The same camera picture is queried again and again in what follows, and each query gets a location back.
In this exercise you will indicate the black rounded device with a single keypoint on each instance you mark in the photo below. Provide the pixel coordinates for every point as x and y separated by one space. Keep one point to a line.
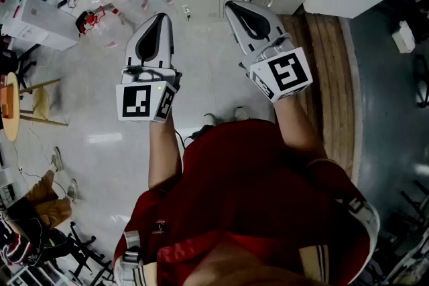
81 22

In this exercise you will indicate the black metal rack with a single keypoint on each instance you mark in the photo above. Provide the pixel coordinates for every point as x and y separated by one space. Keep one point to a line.
409 211

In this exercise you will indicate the wooden plank platform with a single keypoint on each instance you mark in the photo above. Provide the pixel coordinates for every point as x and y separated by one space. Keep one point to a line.
328 77

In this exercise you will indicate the person's face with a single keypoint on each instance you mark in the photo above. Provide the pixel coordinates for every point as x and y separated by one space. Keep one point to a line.
251 268

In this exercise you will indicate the person's left forearm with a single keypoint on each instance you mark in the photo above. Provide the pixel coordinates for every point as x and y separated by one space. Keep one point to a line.
164 150

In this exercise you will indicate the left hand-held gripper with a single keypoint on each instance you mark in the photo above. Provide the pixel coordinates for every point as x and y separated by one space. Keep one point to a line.
135 100

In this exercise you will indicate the small white box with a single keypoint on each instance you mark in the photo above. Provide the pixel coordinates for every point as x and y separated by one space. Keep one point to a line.
403 37

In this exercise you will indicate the person's red shirt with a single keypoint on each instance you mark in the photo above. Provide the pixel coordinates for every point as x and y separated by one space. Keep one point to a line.
251 177

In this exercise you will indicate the person's right forearm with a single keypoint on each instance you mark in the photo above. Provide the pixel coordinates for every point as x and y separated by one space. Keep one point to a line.
295 127

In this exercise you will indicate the black office chair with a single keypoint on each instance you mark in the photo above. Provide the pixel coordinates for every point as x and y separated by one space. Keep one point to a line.
25 65
80 254

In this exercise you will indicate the round wooden table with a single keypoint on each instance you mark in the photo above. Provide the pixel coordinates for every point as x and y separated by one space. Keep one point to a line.
11 130

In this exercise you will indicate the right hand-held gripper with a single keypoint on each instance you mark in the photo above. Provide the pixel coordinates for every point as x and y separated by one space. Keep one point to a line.
288 73

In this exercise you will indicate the wooden stool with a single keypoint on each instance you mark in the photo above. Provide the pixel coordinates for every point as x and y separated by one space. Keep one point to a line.
42 102

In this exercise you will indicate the orange box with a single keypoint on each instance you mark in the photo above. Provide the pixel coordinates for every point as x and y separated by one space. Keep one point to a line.
6 100

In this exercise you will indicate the person's right shoe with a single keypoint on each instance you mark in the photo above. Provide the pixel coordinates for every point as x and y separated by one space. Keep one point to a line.
241 113

